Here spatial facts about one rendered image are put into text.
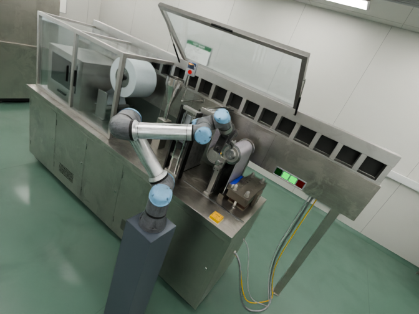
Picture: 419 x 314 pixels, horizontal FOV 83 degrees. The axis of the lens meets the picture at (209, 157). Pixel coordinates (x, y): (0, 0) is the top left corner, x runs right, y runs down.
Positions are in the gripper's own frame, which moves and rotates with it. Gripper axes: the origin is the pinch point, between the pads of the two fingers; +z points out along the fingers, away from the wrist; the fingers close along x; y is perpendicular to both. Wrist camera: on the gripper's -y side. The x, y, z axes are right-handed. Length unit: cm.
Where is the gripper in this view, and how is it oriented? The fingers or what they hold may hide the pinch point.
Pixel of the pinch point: (227, 147)
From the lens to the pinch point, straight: 146.5
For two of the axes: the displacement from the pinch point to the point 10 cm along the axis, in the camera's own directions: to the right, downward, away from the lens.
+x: -7.9, -4.9, 3.8
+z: 1.9, 3.9, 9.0
